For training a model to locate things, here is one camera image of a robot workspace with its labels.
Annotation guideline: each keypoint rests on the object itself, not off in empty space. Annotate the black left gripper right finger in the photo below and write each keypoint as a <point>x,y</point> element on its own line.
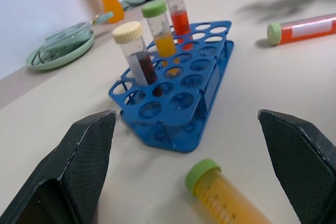
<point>302,161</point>

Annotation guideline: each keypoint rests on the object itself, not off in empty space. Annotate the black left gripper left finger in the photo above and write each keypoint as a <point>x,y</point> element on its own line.
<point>78,161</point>

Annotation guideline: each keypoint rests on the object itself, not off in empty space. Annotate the green cap orange labelled tube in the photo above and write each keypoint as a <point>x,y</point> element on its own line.
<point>302,30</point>

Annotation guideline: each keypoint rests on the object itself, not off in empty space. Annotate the green cap yellow graduated tube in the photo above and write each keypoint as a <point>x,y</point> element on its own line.
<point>218,195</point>

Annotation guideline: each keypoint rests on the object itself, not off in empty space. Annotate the cream cap dark liquid tube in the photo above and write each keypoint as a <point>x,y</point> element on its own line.
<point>136,56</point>

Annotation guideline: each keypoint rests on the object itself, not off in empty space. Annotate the blue tube rack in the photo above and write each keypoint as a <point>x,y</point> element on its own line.
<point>178,90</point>

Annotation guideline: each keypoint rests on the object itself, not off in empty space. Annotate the green cap red liquid tube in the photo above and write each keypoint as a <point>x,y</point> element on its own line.
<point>178,11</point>

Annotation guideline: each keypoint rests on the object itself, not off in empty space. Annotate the green cap yellow liquid tube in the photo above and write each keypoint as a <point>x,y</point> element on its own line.
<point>160,32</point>

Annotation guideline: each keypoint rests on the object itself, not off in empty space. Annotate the light green plate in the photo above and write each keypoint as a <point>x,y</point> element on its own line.
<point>63,51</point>

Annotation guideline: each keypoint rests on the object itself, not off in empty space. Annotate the glass lid on plate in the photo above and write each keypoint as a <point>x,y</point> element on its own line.
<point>73,32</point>

